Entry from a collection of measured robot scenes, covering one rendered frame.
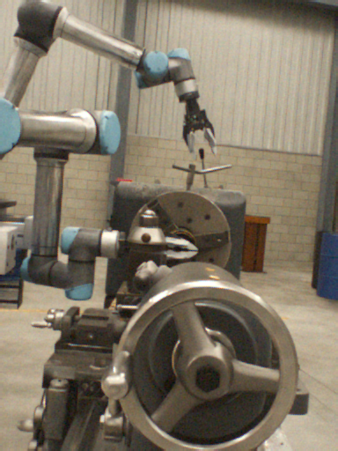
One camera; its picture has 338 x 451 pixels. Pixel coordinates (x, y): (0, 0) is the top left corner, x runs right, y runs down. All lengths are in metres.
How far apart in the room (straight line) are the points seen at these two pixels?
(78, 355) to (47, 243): 0.55
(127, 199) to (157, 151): 10.06
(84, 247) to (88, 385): 0.58
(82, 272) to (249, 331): 1.04
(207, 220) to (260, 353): 1.24
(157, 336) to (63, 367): 0.54
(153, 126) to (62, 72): 2.14
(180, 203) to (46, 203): 0.42
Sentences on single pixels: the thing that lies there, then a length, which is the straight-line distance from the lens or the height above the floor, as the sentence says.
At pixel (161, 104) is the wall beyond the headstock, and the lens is 12.11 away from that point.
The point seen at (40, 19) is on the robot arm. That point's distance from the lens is 1.79.
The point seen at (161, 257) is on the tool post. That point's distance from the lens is 1.11.
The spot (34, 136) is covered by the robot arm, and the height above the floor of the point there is 1.32.
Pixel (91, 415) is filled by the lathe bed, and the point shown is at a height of 0.86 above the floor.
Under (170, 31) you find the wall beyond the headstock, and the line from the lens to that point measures 12.42.
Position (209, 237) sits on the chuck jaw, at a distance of 1.67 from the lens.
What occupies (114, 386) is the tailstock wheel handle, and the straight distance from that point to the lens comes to 0.39.
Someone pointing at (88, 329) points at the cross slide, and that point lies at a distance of 1.09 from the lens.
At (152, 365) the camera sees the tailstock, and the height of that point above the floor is 1.07.
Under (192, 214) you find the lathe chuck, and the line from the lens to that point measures 1.73.
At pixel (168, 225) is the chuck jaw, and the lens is 1.67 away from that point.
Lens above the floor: 1.22
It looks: 3 degrees down
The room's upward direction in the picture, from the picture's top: 5 degrees clockwise
